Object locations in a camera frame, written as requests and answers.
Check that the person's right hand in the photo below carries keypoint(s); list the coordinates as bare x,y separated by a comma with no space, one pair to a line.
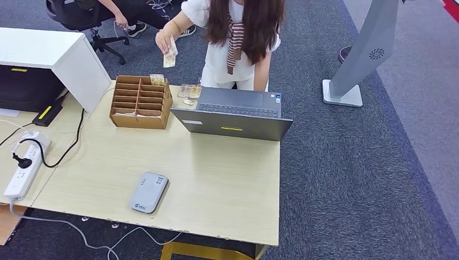
164,39

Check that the person's left forearm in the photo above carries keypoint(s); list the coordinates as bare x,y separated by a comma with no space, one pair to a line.
261,73

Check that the person's right forearm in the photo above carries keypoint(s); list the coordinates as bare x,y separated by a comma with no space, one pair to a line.
179,23

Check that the seated person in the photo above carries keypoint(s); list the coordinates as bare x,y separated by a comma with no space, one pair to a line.
140,14

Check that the gold hotel room key card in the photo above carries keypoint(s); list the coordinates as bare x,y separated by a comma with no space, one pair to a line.
157,79

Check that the white card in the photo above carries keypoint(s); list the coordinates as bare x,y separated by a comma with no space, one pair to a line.
149,115

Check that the brown slotted card holder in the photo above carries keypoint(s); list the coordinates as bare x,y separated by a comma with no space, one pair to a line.
140,122

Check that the grey card reader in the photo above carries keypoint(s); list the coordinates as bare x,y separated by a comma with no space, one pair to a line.
149,192

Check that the black office chair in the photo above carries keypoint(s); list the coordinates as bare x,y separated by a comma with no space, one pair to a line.
71,14

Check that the grey laptop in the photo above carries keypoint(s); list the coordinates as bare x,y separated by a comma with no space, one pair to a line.
233,125

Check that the black box with yellow label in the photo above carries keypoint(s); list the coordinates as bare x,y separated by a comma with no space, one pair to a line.
46,114

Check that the black monitor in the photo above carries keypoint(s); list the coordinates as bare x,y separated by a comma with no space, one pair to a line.
25,88

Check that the white paper sheet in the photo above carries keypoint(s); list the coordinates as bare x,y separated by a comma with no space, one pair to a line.
8,112

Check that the purple round base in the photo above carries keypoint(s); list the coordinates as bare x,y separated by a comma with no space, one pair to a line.
343,54

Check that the white power strip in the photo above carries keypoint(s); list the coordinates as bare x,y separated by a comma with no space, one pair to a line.
23,176

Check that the grey kiosk stand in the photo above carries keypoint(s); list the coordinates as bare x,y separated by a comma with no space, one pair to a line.
369,39

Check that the red floor strip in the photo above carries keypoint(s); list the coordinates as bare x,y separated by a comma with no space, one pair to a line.
452,9

